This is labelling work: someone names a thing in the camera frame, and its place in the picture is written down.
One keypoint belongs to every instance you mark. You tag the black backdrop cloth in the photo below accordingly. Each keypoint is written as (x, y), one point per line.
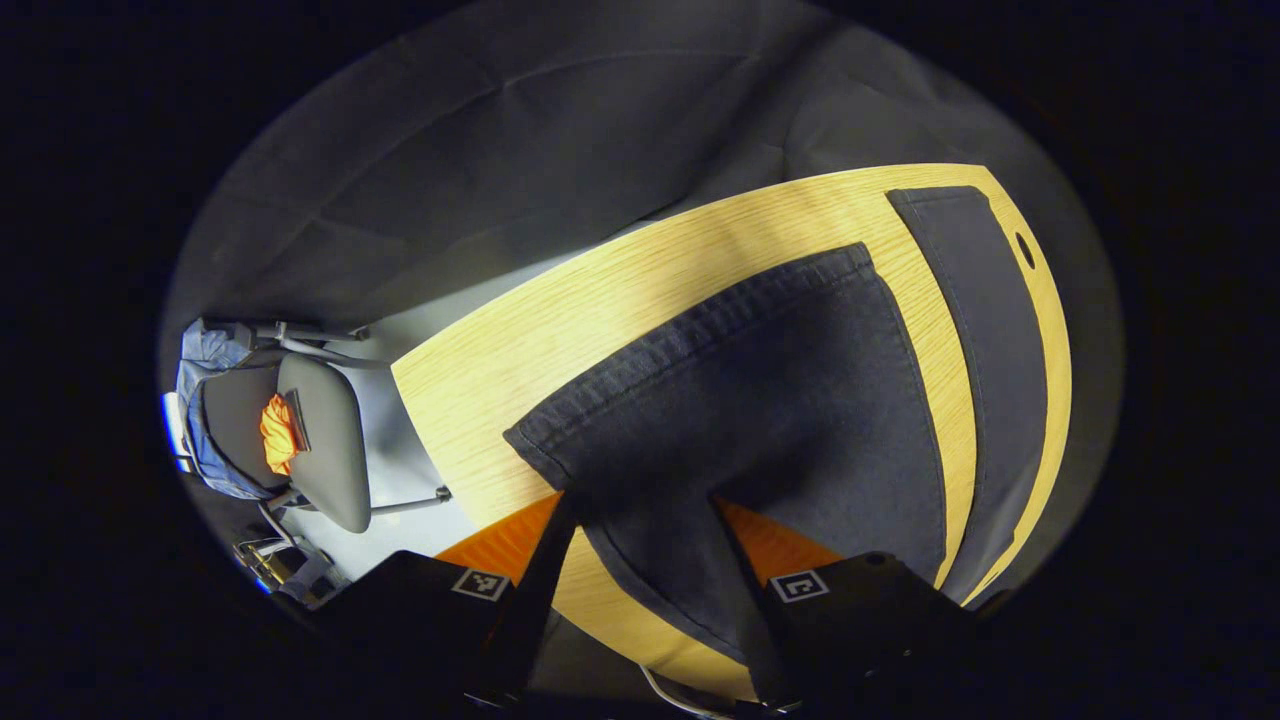
(500, 150)

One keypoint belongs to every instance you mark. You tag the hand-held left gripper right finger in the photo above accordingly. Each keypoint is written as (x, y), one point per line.
(860, 620)

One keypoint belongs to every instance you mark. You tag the orange cloth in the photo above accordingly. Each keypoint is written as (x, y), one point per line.
(278, 435)

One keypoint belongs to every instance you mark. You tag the blue garment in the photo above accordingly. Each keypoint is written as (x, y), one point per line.
(200, 440)

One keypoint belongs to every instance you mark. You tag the grey office chair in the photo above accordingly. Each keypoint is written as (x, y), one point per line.
(325, 440)

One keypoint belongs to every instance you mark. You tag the grey floor object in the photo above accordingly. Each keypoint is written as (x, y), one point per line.
(295, 575)

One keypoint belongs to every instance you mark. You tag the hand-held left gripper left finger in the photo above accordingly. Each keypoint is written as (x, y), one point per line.
(520, 620)

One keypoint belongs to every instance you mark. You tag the dark denim jeans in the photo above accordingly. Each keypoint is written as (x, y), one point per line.
(780, 400)

